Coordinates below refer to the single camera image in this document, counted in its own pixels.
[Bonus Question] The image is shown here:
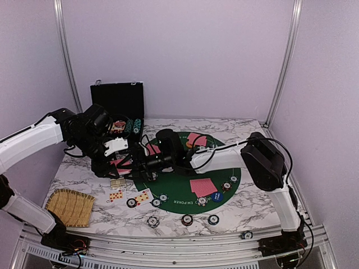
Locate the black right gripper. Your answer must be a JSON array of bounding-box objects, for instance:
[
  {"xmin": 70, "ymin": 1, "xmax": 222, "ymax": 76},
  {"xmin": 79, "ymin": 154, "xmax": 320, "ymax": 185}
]
[{"xmin": 117, "ymin": 150, "xmax": 174, "ymax": 183}]

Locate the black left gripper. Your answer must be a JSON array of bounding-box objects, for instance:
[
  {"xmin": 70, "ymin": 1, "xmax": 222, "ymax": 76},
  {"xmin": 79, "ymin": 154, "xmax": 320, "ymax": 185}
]
[{"xmin": 70, "ymin": 130, "xmax": 119, "ymax": 178}]

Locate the red patterned card deck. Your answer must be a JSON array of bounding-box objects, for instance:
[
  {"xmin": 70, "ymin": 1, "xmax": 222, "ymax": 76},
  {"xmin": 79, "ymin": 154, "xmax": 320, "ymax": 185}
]
[{"xmin": 109, "ymin": 159, "xmax": 132, "ymax": 176}]

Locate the face-down card mat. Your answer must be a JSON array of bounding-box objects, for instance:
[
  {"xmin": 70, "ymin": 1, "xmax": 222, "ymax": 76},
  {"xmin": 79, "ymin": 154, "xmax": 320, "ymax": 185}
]
[{"xmin": 146, "ymin": 143, "xmax": 160, "ymax": 155}]

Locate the face-up hearts card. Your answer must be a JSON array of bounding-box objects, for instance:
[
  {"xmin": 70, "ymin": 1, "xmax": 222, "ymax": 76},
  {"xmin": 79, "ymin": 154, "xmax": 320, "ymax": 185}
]
[{"xmin": 107, "ymin": 189, "xmax": 125, "ymax": 203}]

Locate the face-down card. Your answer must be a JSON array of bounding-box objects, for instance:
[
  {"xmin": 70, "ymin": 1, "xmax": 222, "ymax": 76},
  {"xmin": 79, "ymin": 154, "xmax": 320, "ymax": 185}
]
[
  {"xmin": 195, "ymin": 184, "xmax": 218, "ymax": 198},
  {"xmin": 187, "ymin": 133, "xmax": 200, "ymax": 144}
]

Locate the face-up diamonds card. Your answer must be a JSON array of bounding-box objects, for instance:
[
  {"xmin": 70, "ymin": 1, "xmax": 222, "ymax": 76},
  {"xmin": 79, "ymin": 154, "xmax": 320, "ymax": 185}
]
[{"xmin": 134, "ymin": 188, "xmax": 154, "ymax": 206}]

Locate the red black chip stack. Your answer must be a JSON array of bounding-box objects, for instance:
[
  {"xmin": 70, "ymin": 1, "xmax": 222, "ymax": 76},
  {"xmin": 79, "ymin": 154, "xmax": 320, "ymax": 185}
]
[{"xmin": 181, "ymin": 214, "xmax": 193, "ymax": 226}]

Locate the black white chip stack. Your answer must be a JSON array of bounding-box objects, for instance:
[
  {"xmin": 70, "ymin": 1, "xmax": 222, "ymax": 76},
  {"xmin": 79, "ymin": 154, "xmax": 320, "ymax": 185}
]
[{"xmin": 147, "ymin": 216, "xmax": 159, "ymax": 228}]

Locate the blue green chip stack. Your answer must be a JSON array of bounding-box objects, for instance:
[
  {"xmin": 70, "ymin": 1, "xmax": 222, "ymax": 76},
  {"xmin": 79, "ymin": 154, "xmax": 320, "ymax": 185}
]
[{"xmin": 208, "ymin": 215, "xmax": 219, "ymax": 225}]

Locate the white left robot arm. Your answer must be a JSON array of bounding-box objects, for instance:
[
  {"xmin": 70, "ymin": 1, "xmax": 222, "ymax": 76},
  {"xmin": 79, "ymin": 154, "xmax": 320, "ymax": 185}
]
[{"xmin": 1, "ymin": 104, "xmax": 128, "ymax": 249}]

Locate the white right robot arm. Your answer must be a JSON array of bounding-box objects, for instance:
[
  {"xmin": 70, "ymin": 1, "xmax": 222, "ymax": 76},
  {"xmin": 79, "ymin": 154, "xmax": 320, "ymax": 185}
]
[{"xmin": 125, "ymin": 129, "xmax": 304, "ymax": 251}]

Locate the striped blue yellow card box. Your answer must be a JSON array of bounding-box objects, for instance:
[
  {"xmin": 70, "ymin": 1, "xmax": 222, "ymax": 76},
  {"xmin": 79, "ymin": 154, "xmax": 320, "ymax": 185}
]
[{"xmin": 110, "ymin": 178, "xmax": 126, "ymax": 189}]

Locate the round green poker mat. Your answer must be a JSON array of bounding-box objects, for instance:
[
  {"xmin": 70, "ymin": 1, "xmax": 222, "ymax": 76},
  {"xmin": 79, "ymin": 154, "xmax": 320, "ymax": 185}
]
[{"xmin": 134, "ymin": 132, "xmax": 242, "ymax": 215}]

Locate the woven bamboo tray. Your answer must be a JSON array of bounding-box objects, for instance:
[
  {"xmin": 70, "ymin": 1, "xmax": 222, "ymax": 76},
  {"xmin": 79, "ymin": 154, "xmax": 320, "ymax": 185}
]
[{"xmin": 45, "ymin": 189, "xmax": 95, "ymax": 228}]

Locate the blue small blind button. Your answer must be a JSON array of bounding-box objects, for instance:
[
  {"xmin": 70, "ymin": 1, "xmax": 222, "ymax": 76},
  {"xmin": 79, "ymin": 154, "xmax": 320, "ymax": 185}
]
[{"xmin": 211, "ymin": 192, "xmax": 224, "ymax": 202}]

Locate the black poker chip case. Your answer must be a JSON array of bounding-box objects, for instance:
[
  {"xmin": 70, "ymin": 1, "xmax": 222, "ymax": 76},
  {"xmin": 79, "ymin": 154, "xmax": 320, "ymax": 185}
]
[{"xmin": 90, "ymin": 82, "xmax": 144, "ymax": 147}]

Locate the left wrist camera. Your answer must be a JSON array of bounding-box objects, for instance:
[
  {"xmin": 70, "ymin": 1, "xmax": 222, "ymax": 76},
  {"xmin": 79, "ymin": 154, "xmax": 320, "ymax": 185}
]
[{"xmin": 104, "ymin": 138, "xmax": 128, "ymax": 156}]

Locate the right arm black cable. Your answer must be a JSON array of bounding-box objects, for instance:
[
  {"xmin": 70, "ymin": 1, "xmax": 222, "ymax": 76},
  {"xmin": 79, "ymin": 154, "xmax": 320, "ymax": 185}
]
[{"xmin": 187, "ymin": 137, "xmax": 294, "ymax": 180}]

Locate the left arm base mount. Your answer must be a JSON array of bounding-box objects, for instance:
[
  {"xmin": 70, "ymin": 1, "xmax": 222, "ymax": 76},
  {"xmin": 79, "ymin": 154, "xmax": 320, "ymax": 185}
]
[{"xmin": 41, "ymin": 212, "xmax": 90, "ymax": 254}]

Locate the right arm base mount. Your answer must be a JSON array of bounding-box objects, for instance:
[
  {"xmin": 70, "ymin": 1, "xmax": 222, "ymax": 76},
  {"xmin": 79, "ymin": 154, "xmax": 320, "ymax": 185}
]
[{"xmin": 258, "ymin": 227, "xmax": 307, "ymax": 257}]

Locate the left aluminium frame post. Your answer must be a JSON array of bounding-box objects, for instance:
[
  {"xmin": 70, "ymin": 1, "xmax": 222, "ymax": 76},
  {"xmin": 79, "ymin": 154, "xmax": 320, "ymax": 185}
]
[{"xmin": 53, "ymin": 0, "xmax": 83, "ymax": 113}]

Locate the aluminium frame post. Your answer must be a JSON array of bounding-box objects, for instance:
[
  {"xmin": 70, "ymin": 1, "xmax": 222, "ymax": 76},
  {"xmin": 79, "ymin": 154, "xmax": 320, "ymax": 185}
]
[
  {"xmin": 53, "ymin": 0, "xmax": 83, "ymax": 113},
  {"xmin": 263, "ymin": 0, "xmax": 303, "ymax": 128}
]

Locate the aluminium front rail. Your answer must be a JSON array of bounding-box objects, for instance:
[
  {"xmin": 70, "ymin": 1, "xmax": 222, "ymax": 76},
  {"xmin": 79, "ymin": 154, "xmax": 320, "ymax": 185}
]
[{"xmin": 16, "ymin": 224, "xmax": 337, "ymax": 269}]

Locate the right aluminium frame post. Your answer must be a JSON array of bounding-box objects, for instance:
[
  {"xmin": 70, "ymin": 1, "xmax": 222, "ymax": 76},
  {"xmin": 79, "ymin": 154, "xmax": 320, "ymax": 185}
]
[{"xmin": 263, "ymin": 0, "xmax": 303, "ymax": 128}]

